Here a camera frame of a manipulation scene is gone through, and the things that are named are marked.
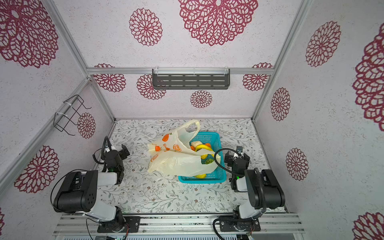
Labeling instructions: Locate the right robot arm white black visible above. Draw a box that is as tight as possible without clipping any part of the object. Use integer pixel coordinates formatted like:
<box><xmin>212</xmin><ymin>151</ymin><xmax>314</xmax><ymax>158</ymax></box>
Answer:
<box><xmin>220</xmin><ymin>146</ymin><xmax>285</xmax><ymax>233</ymax></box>

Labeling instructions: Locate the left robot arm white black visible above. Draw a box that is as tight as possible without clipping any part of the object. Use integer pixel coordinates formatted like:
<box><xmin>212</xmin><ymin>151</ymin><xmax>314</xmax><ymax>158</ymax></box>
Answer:
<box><xmin>52</xmin><ymin>145</ymin><xmax>130</xmax><ymax>233</ymax></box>

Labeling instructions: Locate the cream plastic bag orange print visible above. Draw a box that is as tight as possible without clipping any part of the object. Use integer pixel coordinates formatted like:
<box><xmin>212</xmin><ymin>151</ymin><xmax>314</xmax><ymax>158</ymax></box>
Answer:
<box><xmin>148</xmin><ymin>120</ymin><xmax>218</xmax><ymax>177</ymax></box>

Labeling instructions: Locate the grey slotted wall shelf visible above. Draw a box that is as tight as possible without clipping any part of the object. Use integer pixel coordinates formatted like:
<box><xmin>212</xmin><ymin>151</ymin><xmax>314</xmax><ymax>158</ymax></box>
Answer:
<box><xmin>152</xmin><ymin>69</ymin><xmax>231</xmax><ymax>90</ymax></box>

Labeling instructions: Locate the yellow lemon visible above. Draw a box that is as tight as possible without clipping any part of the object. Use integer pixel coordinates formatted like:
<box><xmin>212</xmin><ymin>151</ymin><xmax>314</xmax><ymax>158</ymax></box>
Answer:
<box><xmin>195</xmin><ymin>174</ymin><xmax>207</xmax><ymax>179</ymax></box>

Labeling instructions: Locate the beige round fruit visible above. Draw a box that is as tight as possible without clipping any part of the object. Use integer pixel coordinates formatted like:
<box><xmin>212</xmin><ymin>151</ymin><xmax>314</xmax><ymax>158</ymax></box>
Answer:
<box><xmin>191</xmin><ymin>141</ymin><xmax>202</xmax><ymax>148</ymax></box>

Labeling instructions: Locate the black wire wall rack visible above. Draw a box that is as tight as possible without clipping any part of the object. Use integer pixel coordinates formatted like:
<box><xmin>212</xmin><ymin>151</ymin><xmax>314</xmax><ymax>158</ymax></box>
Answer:
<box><xmin>53</xmin><ymin>95</ymin><xmax>91</xmax><ymax>136</ymax></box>

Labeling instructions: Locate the yellow banana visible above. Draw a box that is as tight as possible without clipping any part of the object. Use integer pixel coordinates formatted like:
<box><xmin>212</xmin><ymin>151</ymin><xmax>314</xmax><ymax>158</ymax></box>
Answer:
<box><xmin>195</xmin><ymin>144</ymin><xmax>213</xmax><ymax>152</ymax></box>

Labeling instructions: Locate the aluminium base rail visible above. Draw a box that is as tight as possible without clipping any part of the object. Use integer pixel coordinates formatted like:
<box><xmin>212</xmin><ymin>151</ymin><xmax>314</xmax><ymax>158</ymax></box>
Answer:
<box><xmin>52</xmin><ymin>212</ymin><xmax>305</xmax><ymax>236</ymax></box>

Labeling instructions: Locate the green yellow mango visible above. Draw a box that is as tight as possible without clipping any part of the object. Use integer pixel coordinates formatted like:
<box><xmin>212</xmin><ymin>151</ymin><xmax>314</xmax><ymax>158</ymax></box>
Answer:
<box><xmin>201</xmin><ymin>154</ymin><xmax>214</xmax><ymax>165</ymax></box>

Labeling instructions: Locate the teal plastic basket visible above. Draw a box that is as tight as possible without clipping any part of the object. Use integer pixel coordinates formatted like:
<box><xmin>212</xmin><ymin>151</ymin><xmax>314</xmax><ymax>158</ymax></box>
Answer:
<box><xmin>179</xmin><ymin>132</ymin><xmax>227</xmax><ymax>184</ymax></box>

